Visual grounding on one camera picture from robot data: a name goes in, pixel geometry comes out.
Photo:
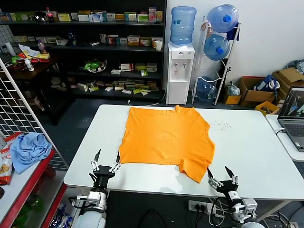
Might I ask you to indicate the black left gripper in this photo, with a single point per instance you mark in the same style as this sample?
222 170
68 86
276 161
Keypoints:
102 175

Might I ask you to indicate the white work table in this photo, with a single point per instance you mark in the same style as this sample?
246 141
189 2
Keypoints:
237 154

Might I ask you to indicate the flat green box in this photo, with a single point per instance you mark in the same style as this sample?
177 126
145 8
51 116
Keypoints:
137 91

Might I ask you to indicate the green bottle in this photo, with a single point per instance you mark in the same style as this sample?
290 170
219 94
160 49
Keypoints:
35 203

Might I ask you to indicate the empty blue water jug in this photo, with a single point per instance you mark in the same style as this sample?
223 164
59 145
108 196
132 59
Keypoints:
206 91

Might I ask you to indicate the pile of colourful papers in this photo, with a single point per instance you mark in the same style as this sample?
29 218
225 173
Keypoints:
33 53

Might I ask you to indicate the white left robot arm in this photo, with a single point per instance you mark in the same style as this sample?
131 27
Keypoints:
95 218

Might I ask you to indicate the bowl of green fruit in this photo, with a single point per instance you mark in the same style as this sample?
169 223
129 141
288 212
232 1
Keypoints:
93 66

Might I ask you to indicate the white blue medicine box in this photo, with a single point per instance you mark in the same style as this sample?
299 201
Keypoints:
96 17

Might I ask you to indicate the red edged white shelf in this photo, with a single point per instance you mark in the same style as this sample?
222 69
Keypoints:
23 185

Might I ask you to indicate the orange red snack bag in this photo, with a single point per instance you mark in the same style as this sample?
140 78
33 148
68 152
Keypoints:
4 166

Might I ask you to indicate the red blue medicine box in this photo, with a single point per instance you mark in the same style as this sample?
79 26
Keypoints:
112 40

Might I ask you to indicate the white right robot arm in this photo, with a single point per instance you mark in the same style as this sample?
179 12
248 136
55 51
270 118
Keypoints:
240 211

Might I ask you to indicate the cola bottle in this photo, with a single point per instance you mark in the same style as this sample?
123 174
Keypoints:
50 16

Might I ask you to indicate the small green box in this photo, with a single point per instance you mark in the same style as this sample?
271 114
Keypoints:
144 73

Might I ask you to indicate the white metal jug rack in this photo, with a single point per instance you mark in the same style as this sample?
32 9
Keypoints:
221 83

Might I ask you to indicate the small yellow box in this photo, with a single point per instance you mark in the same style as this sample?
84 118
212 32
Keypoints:
232 99

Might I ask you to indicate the capped blue water jug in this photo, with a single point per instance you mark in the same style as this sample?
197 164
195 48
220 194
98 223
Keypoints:
213 47
219 19

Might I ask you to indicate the small flat white box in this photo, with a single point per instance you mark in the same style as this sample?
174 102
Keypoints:
94 43

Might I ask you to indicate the crumpled light blue cloth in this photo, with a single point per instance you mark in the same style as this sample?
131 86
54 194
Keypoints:
31 149

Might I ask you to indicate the clear plastic bag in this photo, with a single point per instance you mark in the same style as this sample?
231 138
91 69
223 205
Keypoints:
232 89

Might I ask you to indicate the orange t-shirt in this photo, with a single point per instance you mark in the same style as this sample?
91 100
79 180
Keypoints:
164 137

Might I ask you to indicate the tall pink white box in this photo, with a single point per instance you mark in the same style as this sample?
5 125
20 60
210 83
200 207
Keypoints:
152 14

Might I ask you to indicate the grey laptop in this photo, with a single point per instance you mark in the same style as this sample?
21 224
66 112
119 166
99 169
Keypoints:
292 128

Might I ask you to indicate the yellow green medicine box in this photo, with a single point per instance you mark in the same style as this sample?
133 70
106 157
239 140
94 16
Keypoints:
140 67

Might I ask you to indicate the black shelving unit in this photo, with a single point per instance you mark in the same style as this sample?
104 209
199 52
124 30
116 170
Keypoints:
107 23

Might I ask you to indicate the blue plastic packages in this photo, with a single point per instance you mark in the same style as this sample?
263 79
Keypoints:
60 217

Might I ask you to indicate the red white snack package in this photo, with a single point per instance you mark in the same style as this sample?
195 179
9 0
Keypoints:
13 137

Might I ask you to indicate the large brown cardboard box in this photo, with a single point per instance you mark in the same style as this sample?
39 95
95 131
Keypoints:
292 76

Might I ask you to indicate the dark glossy bowl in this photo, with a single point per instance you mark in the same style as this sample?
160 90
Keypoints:
40 17

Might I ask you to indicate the blue bottle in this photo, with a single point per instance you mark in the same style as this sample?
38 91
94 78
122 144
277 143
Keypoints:
72 39

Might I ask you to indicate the white paper cup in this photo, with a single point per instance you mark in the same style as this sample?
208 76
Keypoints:
158 45

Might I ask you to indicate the white side table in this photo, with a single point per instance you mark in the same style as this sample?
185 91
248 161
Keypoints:
270 120

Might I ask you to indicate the striped blue cloth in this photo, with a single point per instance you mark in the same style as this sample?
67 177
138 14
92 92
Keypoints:
297 65

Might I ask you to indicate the blue bag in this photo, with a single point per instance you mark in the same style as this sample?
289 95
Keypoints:
263 84

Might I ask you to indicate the dark wooden table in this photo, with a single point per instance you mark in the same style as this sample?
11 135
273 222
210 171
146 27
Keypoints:
42 65

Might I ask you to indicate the white thermos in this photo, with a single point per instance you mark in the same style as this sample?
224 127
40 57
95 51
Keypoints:
9 49

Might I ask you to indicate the dark blue hanging cloth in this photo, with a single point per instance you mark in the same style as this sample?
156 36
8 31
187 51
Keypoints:
234 33

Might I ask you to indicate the white power strip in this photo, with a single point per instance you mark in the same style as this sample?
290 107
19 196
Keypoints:
197 205

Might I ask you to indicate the open red rimmed cardboard box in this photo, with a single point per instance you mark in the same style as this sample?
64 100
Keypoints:
251 97

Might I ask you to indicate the white water dispenser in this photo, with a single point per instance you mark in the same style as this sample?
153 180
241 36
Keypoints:
177 90

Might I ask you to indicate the open white box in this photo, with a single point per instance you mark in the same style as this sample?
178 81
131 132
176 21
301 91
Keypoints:
61 41

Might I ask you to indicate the purple bottle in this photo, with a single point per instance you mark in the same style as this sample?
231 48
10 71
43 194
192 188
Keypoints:
42 47

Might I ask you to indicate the white plastic bottle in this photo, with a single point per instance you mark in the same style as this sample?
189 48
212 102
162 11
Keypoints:
29 66

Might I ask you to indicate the beige hanging cloth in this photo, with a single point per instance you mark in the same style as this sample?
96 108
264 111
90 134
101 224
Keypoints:
206 28

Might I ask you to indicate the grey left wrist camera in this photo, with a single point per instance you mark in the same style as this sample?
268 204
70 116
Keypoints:
82 197

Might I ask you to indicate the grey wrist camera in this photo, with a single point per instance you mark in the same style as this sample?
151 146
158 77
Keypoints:
82 197
249 205

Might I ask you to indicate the blue yellow box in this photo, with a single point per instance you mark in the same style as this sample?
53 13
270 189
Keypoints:
4 17

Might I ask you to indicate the yellow plastic crate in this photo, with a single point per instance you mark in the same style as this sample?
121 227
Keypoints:
261 107

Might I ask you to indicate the black tripod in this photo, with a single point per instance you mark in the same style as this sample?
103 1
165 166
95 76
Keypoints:
225 71

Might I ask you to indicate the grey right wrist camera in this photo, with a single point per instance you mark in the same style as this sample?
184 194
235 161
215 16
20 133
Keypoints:
249 205

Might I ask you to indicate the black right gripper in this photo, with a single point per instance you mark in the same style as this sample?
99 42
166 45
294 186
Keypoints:
226 187

